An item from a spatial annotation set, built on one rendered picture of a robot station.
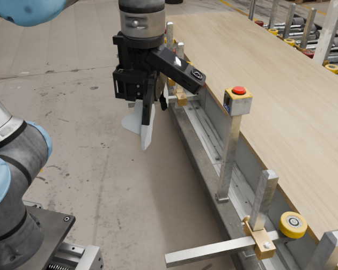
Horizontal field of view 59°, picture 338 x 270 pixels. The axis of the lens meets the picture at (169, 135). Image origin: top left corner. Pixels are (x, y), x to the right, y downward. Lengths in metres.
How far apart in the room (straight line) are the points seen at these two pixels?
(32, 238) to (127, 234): 1.31
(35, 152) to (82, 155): 1.92
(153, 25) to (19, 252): 0.57
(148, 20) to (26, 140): 0.42
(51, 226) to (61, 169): 1.76
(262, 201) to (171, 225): 1.23
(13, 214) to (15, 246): 0.08
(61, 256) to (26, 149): 0.29
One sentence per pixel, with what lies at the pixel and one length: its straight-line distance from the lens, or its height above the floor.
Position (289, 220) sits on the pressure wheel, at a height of 0.90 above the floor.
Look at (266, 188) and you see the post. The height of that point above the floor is 1.06.
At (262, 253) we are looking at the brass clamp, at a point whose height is 0.85.
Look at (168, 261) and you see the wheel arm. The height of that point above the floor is 0.85.
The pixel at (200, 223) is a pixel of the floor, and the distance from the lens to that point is 2.10.
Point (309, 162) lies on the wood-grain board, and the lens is 1.29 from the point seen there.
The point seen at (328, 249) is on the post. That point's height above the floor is 1.14.
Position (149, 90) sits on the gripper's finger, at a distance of 0.53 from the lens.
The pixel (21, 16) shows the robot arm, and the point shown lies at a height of 1.59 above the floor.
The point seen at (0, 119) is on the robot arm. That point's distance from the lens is 0.76.
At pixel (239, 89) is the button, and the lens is 0.98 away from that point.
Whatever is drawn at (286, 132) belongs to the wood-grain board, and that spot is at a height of 0.90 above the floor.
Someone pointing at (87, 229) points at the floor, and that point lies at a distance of 2.14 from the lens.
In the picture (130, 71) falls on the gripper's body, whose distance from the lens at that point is 0.55.
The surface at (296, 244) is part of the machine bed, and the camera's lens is 1.27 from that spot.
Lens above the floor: 1.68
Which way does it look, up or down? 37 degrees down
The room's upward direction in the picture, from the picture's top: straight up
